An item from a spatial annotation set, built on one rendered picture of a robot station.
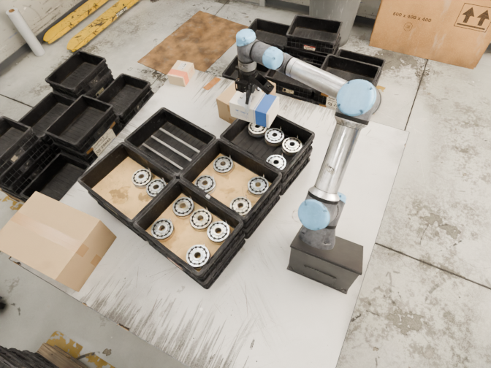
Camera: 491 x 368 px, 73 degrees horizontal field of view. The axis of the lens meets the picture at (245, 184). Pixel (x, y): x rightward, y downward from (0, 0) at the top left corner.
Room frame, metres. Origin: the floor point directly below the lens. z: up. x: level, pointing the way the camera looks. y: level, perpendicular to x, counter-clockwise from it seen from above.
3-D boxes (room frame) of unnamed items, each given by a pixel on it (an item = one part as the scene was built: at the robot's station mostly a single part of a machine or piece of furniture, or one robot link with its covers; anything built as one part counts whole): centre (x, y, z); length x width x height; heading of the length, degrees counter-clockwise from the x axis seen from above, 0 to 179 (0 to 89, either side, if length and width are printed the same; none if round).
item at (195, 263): (0.52, 0.24, 0.86); 0.10 x 0.10 x 0.01
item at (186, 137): (1.14, 0.36, 0.87); 0.40 x 0.30 x 0.11; 47
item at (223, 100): (1.51, -0.07, 0.78); 0.30 x 0.22 x 0.16; 137
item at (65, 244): (0.71, 0.93, 0.80); 0.40 x 0.30 x 0.20; 60
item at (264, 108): (1.13, -0.08, 1.10); 0.20 x 0.12 x 0.09; 58
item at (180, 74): (1.89, 0.35, 0.74); 0.16 x 0.12 x 0.07; 153
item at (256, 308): (0.94, 0.12, 0.35); 1.60 x 1.60 x 0.70; 58
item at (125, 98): (2.07, 0.89, 0.31); 0.40 x 0.30 x 0.34; 148
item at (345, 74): (1.88, -0.83, 0.37); 0.40 x 0.30 x 0.45; 58
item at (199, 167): (0.87, 0.07, 0.87); 0.40 x 0.30 x 0.11; 47
